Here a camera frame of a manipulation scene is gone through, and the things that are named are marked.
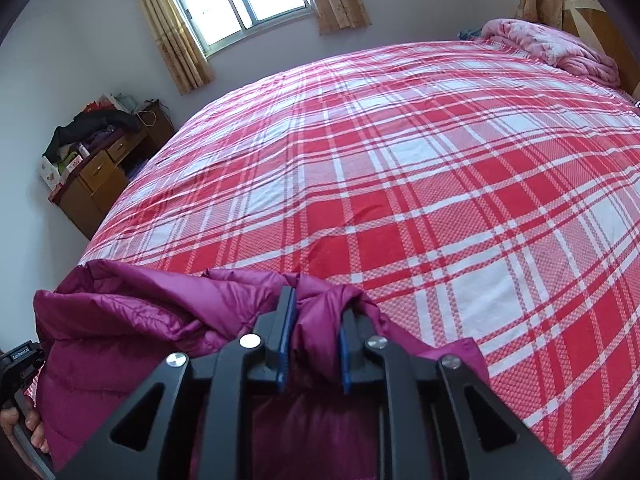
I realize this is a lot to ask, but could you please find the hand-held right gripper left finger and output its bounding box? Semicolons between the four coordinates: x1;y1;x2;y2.
55;285;300;480

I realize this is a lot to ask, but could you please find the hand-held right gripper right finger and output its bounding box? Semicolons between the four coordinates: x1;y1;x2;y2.
339;306;572;480

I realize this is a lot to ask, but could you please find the purple quilted down jacket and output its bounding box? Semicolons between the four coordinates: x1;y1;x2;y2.
32;258;491;480

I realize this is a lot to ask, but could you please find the person's left hand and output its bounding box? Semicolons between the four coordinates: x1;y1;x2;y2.
0;405;52;455

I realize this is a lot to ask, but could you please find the white cardboard box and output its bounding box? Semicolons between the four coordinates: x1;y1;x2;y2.
37;156;64;196

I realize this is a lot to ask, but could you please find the bed with red plaid sheet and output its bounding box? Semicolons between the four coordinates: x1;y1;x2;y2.
77;40;640;480

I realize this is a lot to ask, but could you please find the brown wooden desk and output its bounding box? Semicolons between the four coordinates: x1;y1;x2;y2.
48;102;176;241

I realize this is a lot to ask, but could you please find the black clothing pile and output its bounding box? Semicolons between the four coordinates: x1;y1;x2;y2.
42;110;144;161

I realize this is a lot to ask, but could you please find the sliding glass window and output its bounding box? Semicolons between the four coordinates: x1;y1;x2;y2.
155;0;314;57

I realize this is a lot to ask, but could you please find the pink folded quilt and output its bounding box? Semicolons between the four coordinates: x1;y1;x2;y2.
480;18;621;87

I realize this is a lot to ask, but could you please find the light wooden headboard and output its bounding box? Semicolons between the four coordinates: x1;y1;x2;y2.
560;0;640;99

